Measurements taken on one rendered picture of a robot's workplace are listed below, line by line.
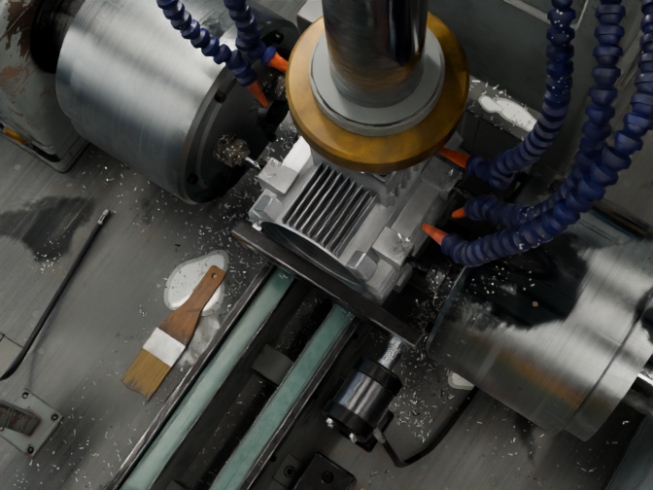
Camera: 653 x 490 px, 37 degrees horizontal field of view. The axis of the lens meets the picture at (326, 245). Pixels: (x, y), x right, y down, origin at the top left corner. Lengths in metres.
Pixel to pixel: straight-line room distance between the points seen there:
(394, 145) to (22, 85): 0.54
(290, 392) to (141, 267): 0.32
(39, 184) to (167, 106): 0.44
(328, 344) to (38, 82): 0.50
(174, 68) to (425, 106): 0.30
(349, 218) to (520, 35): 0.28
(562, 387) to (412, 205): 0.26
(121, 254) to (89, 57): 0.37
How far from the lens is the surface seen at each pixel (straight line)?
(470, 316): 0.99
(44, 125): 1.36
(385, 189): 1.02
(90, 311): 1.39
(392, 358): 1.09
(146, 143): 1.11
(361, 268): 1.05
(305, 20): 1.11
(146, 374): 1.35
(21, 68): 1.26
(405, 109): 0.92
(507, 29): 1.13
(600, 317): 0.98
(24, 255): 1.45
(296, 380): 1.20
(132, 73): 1.10
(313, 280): 1.11
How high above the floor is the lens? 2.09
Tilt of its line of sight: 72 degrees down
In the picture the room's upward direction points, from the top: 11 degrees counter-clockwise
